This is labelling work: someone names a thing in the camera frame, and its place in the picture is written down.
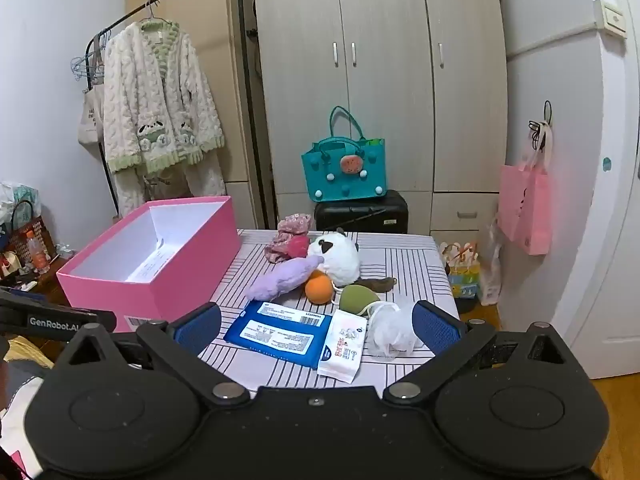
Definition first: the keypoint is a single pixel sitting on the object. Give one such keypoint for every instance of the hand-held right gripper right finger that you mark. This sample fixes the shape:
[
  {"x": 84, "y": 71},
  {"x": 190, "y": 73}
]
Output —
[{"x": 435, "y": 327}]

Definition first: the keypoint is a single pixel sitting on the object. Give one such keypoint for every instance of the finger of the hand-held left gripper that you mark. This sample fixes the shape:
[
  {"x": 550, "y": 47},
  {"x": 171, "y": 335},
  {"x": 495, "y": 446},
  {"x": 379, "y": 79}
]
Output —
[{"x": 97, "y": 321}]

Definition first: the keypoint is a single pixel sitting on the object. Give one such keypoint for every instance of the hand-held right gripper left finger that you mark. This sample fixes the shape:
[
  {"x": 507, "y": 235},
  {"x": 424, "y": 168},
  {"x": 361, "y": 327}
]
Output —
[{"x": 200, "y": 327}]

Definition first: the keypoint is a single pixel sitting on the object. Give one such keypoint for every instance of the white mesh bath pouf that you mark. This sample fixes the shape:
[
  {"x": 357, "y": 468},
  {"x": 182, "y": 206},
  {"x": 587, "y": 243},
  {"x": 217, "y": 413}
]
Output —
[{"x": 392, "y": 327}]

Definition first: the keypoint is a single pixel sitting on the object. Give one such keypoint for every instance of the pink cardboard box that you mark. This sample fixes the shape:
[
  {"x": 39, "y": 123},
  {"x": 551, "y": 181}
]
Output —
[{"x": 165, "y": 290}]

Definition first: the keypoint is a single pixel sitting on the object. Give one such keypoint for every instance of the brown plush piece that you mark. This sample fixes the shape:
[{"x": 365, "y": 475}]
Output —
[{"x": 380, "y": 284}]

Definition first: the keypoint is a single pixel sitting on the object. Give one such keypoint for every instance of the blue wet wipes pack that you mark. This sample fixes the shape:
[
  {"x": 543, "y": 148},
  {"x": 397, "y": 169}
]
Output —
[{"x": 280, "y": 332}]

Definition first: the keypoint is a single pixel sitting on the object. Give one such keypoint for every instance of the green sponge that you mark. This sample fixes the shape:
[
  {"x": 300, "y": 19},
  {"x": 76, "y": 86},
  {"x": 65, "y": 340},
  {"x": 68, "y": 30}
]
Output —
[{"x": 356, "y": 297}]

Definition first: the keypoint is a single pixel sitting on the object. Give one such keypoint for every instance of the white tissue pack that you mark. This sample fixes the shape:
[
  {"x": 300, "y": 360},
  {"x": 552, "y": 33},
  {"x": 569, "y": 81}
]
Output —
[{"x": 342, "y": 347}]

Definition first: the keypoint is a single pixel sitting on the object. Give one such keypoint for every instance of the purple plush toy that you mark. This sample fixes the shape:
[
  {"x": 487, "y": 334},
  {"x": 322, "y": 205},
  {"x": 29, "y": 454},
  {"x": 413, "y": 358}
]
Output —
[{"x": 285, "y": 277}]

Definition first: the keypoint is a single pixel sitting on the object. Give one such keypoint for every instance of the white panda plush toy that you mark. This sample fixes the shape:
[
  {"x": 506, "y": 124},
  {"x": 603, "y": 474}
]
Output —
[{"x": 337, "y": 260}]

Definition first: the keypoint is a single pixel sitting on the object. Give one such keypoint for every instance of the orange sponge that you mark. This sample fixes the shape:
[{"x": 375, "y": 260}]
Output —
[{"x": 319, "y": 290}]

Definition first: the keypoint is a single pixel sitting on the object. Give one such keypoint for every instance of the magenta fluffy cloth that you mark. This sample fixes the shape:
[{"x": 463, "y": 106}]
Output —
[{"x": 296, "y": 247}]

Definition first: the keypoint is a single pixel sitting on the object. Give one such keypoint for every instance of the pink floral knit hat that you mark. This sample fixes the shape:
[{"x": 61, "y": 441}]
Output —
[{"x": 292, "y": 224}]

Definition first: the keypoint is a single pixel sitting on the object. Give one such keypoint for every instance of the colourful gift bag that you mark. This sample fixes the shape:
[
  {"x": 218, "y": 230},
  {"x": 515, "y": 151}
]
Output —
[{"x": 462, "y": 272}]

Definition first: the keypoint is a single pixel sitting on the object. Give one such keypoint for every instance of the printed bedding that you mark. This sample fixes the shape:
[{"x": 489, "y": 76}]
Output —
[{"x": 20, "y": 385}]

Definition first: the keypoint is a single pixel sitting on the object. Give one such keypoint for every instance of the orange drink bottle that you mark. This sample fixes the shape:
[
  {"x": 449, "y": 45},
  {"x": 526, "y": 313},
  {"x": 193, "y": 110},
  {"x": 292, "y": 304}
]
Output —
[{"x": 37, "y": 255}]

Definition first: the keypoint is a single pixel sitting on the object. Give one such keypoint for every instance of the striped tablecloth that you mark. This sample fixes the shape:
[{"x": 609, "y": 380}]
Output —
[{"x": 400, "y": 260}]

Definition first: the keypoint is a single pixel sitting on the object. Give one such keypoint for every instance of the woven basket bag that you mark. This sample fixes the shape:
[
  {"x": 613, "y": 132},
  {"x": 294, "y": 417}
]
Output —
[{"x": 20, "y": 245}]

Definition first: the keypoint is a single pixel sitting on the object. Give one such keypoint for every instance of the white plastic bag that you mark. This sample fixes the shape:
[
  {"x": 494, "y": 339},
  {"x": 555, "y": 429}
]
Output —
[{"x": 492, "y": 270}]

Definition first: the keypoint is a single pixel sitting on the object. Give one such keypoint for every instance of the plastic bag of packets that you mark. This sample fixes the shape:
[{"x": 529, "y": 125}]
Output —
[{"x": 17, "y": 197}]

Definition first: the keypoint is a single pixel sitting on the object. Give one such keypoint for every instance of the black suitcase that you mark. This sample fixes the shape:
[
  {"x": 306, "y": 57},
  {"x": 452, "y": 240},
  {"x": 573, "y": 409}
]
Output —
[{"x": 360, "y": 215}]

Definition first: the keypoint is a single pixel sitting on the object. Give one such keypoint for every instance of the white fluffy pajama pants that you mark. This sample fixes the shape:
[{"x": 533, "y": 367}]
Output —
[{"x": 200, "y": 180}]

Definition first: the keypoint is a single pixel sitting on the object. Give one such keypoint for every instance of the pink paper bag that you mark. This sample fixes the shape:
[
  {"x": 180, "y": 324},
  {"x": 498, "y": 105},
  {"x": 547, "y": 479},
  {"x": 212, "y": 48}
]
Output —
[{"x": 527, "y": 205}]

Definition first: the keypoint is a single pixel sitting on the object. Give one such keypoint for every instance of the teal tote bag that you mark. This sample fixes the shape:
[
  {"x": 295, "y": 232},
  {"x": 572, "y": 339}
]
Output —
[{"x": 345, "y": 182}]

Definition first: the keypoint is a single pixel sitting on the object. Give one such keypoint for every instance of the white door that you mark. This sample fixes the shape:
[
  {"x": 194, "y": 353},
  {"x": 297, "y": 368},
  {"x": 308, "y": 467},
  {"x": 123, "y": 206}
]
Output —
[{"x": 600, "y": 235}]

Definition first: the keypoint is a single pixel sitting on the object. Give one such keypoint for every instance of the beige canvas tote bag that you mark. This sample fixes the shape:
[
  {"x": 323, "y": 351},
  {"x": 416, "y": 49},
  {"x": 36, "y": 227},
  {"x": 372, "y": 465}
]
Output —
[{"x": 89, "y": 120}]

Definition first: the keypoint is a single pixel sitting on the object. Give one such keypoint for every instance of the teal door sticker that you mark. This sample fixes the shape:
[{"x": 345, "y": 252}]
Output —
[{"x": 607, "y": 164}]

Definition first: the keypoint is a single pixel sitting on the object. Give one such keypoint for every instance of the white fluffy pajama jacket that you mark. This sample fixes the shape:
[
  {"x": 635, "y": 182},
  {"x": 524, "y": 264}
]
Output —
[{"x": 160, "y": 90}]

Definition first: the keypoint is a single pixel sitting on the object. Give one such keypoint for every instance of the grey wardrobe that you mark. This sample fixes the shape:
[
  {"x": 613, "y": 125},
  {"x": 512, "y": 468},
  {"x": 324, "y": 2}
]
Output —
[{"x": 385, "y": 85}]

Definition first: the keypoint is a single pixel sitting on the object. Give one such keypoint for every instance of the black clothes rack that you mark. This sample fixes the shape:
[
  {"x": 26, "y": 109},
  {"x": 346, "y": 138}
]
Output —
[{"x": 242, "y": 60}]

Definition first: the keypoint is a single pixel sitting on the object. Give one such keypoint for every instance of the beige wardrobe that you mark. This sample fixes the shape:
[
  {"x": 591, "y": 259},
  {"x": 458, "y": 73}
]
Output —
[{"x": 200, "y": 5}]

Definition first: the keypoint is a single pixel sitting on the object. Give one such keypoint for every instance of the wall light switch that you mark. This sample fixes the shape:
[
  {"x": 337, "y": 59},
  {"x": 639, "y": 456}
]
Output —
[{"x": 611, "y": 19}]

